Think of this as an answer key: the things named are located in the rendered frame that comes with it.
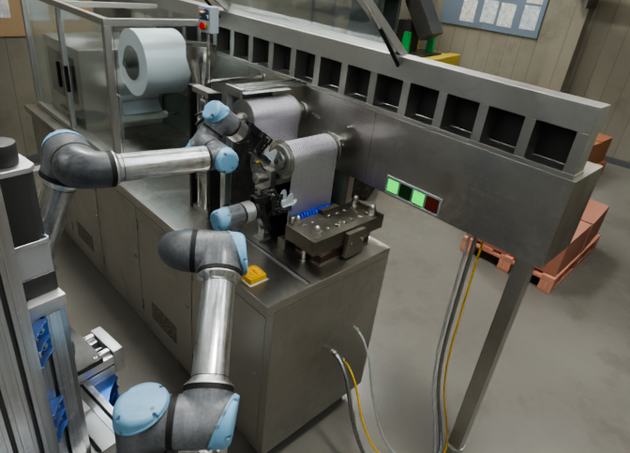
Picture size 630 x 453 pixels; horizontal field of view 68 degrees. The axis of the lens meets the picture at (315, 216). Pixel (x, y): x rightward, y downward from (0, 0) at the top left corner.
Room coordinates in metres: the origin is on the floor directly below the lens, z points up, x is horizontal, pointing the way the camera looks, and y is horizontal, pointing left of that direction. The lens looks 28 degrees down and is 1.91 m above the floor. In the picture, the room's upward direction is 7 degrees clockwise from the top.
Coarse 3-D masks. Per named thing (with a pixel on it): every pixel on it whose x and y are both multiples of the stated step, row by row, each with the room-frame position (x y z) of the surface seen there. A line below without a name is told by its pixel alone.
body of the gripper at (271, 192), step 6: (264, 192) 1.53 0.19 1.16; (270, 192) 1.55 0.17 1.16; (276, 192) 1.56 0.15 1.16; (252, 198) 1.49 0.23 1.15; (258, 198) 1.48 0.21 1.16; (264, 198) 1.50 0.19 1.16; (270, 198) 1.51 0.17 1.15; (276, 198) 1.53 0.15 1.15; (282, 198) 1.54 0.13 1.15; (258, 204) 1.48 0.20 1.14; (264, 204) 1.51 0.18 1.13; (270, 204) 1.51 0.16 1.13; (276, 204) 1.54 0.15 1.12; (258, 210) 1.46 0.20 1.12; (264, 210) 1.51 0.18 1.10; (270, 210) 1.51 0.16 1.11; (276, 210) 1.52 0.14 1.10; (258, 216) 1.46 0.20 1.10
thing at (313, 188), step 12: (324, 168) 1.74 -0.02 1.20; (300, 180) 1.65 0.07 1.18; (312, 180) 1.70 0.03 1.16; (324, 180) 1.75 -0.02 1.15; (300, 192) 1.65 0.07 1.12; (312, 192) 1.70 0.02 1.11; (324, 192) 1.75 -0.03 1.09; (300, 204) 1.66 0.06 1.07; (312, 204) 1.71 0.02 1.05; (288, 216) 1.61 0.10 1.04
